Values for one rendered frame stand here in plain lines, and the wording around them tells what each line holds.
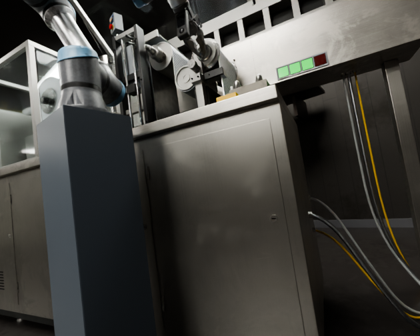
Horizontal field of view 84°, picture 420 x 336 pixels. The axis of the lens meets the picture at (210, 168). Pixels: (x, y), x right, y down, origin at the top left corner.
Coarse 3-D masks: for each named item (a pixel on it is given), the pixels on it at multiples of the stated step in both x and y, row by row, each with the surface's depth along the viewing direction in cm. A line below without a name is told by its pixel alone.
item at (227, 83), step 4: (220, 60) 107; (220, 64) 106; (224, 68) 110; (228, 72) 115; (228, 76) 114; (232, 76) 121; (224, 80) 108; (228, 80) 113; (232, 80) 119; (236, 80) 126; (224, 84) 107; (228, 84) 112; (232, 84) 118; (224, 88) 106; (228, 88) 111; (224, 92) 105; (228, 92) 110
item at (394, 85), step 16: (384, 64) 119; (384, 80) 123; (400, 80) 116; (400, 96) 116; (400, 112) 116; (400, 128) 116; (400, 144) 116; (400, 160) 120; (416, 160) 113; (416, 176) 113; (416, 192) 113; (416, 208) 113; (416, 224) 113
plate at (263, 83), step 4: (264, 80) 92; (252, 84) 95; (256, 84) 94; (260, 84) 93; (264, 84) 92; (268, 84) 95; (236, 88) 98; (240, 88) 97; (244, 88) 96; (248, 88) 95; (252, 88) 95; (256, 88) 94; (260, 88) 93; (232, 92) 98; (236, 92) 98; (240, 92) 97; (244, 92) 96; (248, 92) 95
